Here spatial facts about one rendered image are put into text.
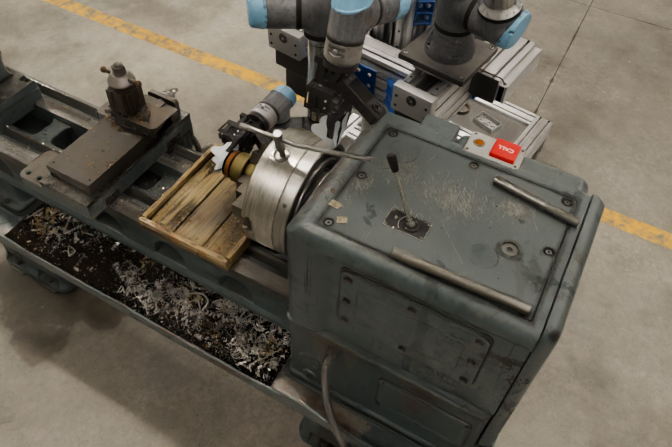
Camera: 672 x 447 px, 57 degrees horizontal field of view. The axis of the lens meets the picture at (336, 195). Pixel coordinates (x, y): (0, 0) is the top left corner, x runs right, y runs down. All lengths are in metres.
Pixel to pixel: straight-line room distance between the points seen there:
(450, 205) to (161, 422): 1.51
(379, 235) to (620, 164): 2.42
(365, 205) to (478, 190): 0.26
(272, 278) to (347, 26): 0.76
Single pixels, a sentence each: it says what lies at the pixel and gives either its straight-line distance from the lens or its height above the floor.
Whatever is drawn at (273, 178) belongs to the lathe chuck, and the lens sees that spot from 1.43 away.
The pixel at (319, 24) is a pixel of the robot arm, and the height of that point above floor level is 1.35.
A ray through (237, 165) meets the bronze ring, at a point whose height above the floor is 1.11.
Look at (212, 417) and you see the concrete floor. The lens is 2.45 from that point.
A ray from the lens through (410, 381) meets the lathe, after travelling 1.55.
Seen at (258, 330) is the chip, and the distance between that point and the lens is 1.92.
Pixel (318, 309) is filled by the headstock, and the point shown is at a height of 0.97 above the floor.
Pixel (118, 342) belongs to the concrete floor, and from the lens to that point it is 2.66.
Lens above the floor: 2.26
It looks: 49 degrees down
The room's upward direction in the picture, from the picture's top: 3 degrees clockwise
